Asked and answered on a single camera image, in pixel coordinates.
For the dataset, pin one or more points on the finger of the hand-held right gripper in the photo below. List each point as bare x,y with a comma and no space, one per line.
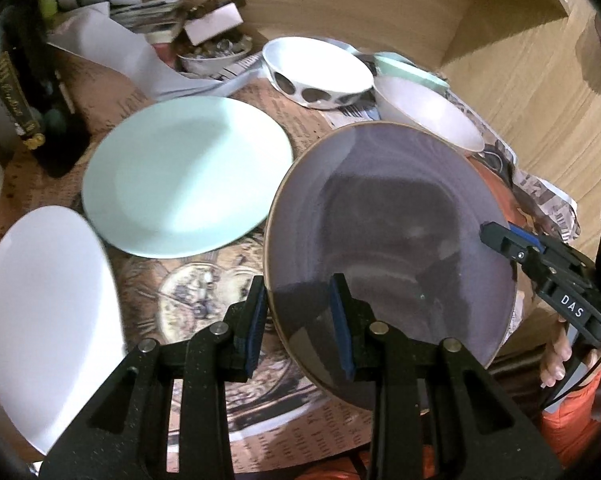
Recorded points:
530,239
503,241

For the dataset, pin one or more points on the bowl of glass pebbles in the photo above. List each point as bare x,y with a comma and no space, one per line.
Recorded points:
213,60

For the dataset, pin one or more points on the small white box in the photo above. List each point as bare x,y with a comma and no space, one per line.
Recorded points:
213,22

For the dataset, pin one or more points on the dark bottle with gold label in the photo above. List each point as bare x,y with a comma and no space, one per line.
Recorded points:
10,100

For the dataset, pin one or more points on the mint green bowl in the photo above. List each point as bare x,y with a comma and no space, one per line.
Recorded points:
405,66

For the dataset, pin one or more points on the grey plate with gold rim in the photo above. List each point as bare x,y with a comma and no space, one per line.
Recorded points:
380,200

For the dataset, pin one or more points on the white plate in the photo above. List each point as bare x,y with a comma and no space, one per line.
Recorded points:
45,310

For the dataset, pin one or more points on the person's orange pants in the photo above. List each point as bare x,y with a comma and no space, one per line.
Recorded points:
570,410

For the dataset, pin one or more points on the mint green plate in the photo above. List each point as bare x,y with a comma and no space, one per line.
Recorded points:
180,170

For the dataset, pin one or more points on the person's right hand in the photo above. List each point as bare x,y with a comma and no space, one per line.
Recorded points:
555,355

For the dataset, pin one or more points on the plain white bowl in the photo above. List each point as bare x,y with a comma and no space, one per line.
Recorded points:
430,110

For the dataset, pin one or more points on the yellow green small bottle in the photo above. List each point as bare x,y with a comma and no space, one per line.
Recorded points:
48,1

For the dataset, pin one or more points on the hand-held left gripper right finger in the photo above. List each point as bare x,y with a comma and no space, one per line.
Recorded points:
340,332

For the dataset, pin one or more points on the white bowl with dark spots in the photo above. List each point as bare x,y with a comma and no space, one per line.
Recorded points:
315,72

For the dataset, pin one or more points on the white cloth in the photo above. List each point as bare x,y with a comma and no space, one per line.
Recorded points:
115,55

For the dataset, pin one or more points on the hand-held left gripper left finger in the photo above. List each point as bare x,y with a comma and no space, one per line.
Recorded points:
253,332

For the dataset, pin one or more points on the red book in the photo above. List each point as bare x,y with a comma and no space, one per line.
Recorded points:
164,52

